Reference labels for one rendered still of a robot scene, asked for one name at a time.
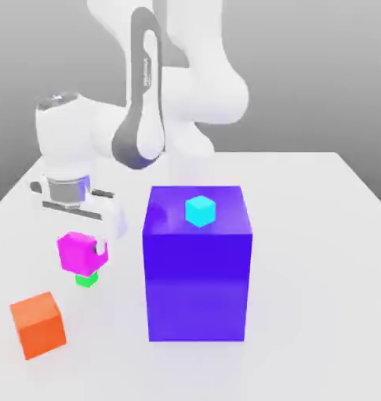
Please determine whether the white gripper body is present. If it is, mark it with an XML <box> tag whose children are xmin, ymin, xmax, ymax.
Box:
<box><xmin>41</xmin><ymin>197</ymin><xmax>128</xmax><ymax>241</ymax></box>

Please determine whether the small magenta cube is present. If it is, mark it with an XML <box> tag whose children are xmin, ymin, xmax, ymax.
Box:
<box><xmin>56</xmin><ymin>230</ymin><xmax>110</xmax><ymax>277</ymax></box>

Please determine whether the small green cube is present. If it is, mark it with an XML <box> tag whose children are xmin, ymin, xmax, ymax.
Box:
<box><xmin>75</xmin><ymin>271</ymin><xmax>100</xmax><ymax>289</ymax></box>

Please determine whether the small cyan cube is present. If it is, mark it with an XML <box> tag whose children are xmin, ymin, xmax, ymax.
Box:
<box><xmin>184</xmin><ymin>194</ymin><xmax>217</xmax><ymax>229</ymax></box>

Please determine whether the small orange cube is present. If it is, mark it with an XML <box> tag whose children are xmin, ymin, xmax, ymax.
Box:
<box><xmin>9</xmin><ymin>291</ymin><xmax>68</xmax><ymax>362</ymax></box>

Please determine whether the large purple box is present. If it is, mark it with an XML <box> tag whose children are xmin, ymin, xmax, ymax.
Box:
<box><xmin>141</xmin><ymin>185</ymin><xmax>253</xmax><ymax>343</ymax></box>

